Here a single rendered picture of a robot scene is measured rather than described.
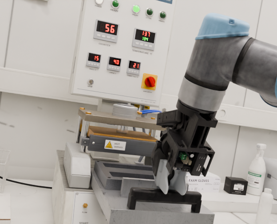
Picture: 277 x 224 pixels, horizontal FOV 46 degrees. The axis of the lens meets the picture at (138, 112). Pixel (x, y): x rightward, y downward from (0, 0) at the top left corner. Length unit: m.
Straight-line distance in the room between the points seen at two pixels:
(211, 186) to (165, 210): 0.91
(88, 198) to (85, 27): 0.58
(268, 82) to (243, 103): 1.33
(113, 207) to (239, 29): 0.38
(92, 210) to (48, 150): 0.70
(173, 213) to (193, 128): 0.20
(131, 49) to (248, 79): 0.71
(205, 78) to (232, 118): 1.22
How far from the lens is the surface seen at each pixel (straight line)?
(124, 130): 1.02
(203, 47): 0.53
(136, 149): 0.95
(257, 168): 1.69
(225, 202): 1.48
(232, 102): 1.79
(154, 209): 0.67
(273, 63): 0.50
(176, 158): 0.58
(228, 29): 0.52
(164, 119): 0.64
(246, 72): 0.51
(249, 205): 1.56
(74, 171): 0.85
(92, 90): 1.14
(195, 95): 0.54
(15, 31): 1.48
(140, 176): 0.81
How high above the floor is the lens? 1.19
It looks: 3 degrees down
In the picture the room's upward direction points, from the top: 9 degrees clockwise
